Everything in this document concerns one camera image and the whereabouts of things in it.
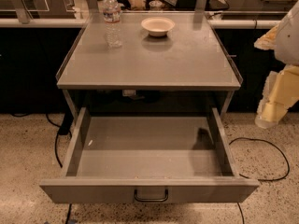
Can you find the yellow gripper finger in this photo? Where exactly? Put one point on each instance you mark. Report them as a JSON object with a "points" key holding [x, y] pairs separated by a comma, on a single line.
{"points": [[268, 40], [280, 93]]}

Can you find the plastic cup with straw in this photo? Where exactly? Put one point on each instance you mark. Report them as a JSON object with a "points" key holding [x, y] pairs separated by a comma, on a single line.
{"points": [[155, 5]]}

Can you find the white horizontal rail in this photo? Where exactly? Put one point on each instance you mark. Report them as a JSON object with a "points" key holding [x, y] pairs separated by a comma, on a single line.
{"points": [[74, 23]]}

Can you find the grey top drawer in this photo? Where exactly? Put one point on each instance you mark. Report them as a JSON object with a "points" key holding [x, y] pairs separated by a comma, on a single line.
{"points": [[149, 160]]}

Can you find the grey metal cabinet table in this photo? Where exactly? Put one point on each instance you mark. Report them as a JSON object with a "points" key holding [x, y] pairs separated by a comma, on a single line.
{"points": [[188, 58]]}

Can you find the white paper bowl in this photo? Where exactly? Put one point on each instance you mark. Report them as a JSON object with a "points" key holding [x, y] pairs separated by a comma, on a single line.
{"points": [[158, 26]]}

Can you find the clear plastic water bottle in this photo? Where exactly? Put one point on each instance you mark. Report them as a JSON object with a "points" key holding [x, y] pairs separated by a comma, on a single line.
{"points": [[112, 19]]}

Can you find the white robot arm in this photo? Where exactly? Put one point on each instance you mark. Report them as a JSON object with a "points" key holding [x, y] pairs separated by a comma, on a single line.
{"points": [[287, 40]]}

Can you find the grey left support post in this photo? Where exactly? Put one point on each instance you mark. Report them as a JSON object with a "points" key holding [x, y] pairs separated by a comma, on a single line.
{"points": [[21, 11]]}

